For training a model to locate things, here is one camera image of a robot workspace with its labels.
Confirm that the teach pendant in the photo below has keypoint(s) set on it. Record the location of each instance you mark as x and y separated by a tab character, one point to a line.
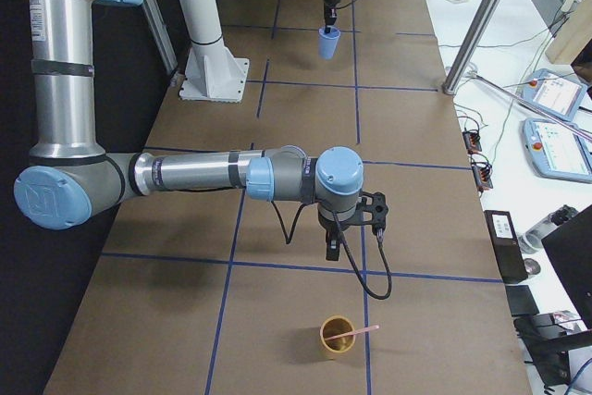
559	95
555	152

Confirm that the pink chopstick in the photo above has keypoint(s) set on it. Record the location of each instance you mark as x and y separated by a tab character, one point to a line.
353	332

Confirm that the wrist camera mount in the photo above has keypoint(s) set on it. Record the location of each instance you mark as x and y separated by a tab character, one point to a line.
371	211

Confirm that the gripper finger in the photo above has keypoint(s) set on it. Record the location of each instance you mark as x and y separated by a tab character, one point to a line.
329	18

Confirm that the blue paper cup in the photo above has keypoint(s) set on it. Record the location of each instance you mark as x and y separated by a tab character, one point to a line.
328	39

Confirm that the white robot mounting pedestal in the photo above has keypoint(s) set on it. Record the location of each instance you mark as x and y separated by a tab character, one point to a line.
212	72

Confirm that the clear water bottle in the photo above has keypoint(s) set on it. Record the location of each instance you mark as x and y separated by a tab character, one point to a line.
531	241

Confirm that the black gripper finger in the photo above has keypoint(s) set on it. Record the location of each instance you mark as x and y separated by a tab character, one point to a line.
332	249

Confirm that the aluminium frame post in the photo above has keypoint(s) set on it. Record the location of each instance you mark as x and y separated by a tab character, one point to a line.
471	40

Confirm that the far teach pendant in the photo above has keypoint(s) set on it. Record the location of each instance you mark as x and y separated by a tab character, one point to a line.
559	95

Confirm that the near teach pendant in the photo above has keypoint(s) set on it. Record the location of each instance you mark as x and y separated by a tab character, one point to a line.
555	152

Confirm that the thin metal rod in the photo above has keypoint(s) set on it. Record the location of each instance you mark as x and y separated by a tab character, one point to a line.
580	133

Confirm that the tan wooden cup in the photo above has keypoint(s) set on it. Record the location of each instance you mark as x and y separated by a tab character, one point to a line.
335	348

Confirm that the black rectangular box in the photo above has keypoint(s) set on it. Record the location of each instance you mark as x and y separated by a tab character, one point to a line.
505	246

